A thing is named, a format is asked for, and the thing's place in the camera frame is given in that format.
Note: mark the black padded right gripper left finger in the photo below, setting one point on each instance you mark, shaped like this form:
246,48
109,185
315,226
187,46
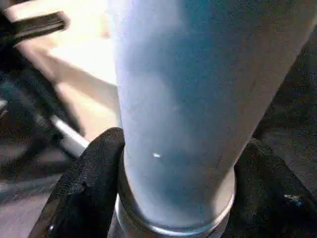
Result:
79,198

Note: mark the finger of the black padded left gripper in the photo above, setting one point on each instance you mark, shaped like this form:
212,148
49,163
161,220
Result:
39,109

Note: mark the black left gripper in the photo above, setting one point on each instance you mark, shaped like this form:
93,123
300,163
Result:
34,27

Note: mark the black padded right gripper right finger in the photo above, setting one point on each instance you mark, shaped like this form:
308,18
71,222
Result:
275,198

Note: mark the white plastic table top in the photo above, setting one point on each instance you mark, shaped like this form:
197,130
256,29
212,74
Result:
84,64

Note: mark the white plastic table leg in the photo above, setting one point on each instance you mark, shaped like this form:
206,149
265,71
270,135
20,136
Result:
198,99

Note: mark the black work mat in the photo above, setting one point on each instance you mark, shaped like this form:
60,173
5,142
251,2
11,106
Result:
292,114

